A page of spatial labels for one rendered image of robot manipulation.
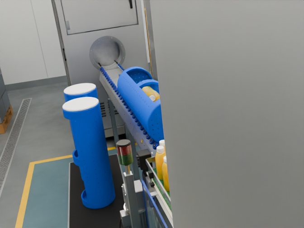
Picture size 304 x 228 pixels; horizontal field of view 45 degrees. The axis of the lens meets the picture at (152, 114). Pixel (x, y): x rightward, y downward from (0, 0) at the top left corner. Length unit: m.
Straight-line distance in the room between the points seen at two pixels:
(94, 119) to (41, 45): 4.50
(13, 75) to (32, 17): 1.15
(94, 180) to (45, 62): 4.51
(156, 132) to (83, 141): 0.84
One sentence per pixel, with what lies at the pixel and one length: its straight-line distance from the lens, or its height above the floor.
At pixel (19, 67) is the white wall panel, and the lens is 7.30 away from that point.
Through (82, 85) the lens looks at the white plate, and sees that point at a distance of 3.30.
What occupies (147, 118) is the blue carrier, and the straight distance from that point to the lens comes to 2.11.
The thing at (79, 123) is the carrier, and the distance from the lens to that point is 2.78.
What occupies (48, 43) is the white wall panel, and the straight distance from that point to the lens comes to 7.15.
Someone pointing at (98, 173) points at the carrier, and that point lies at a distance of 2.98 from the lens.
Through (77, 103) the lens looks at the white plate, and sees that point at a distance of 2.87.
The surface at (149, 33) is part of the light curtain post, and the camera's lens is 3.45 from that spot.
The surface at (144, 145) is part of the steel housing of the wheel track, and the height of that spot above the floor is 0.88.
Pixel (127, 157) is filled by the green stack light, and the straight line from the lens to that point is 1.62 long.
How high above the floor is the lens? 1.97
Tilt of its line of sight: 22 degrees down
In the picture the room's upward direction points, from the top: 7 degrees counter-clockwise
